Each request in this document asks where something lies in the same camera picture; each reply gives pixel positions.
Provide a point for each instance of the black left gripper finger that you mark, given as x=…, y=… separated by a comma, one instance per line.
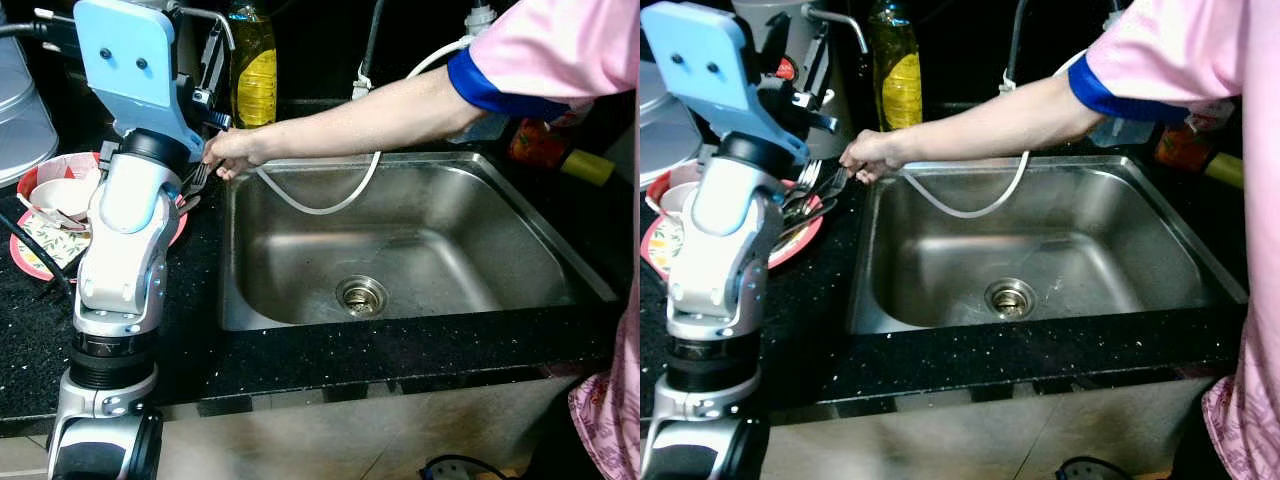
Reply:
x=775, y=40
x=189, y=50
x=215, y=60
x=818, y=60

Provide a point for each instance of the silver fork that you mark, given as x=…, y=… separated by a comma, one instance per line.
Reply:
x=835, y=185
x=810, y=172
x=197, y=180

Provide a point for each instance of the person bare forearm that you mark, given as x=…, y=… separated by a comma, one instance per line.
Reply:
x=370, y=115
x=1000, y=120

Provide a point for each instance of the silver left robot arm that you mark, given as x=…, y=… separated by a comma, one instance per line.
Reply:
x=720, y=270
x=125, y=260

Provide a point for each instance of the person hand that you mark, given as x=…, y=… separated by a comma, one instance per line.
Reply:
x=872, y=152
x=235, y=150

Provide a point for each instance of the yellow dish soap bottle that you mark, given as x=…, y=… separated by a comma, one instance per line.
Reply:
x=898, y=90
x=255, y=85

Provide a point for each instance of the white plastic container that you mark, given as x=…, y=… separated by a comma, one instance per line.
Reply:
x=20, y=120
x=665, y=130

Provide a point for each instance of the chrome faucet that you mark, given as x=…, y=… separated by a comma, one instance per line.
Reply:
x=1006, y=85
x=361, y=88

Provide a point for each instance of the person in pink shirt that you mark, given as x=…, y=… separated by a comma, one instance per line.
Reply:
x=1180, y=40
x=560, y=40

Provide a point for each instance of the yellow green sponge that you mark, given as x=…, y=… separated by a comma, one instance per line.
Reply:
x=1225, y=170
x=588, y=168

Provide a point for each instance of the steel sink drain strainer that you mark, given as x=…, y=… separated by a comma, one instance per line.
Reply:
x=1010, y=300
x=362, y=297

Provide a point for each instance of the red peach soap pump bottle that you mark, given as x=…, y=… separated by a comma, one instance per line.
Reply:
x=1180, y=148
x=535, y=145

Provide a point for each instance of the stainless steel sink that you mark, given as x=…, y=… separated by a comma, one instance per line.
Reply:
x=450, y=240
x=1080, y=240

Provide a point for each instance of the grey cabinet front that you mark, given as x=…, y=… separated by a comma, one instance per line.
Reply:
x=350, y=430
x=950, y=440

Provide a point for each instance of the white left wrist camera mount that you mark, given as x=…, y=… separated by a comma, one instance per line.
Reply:
x=700, y=65
x=130, y=60

